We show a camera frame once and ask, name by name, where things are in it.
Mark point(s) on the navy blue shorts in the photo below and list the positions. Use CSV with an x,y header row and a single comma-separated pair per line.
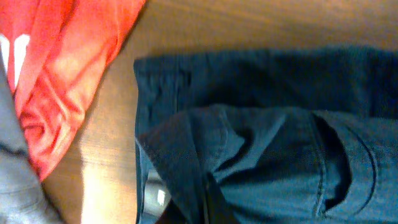
x,y
267,136

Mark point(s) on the red garment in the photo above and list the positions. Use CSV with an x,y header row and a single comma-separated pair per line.
x,y
54,54

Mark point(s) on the grey shorts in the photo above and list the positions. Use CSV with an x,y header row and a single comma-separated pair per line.
x,y
22,196

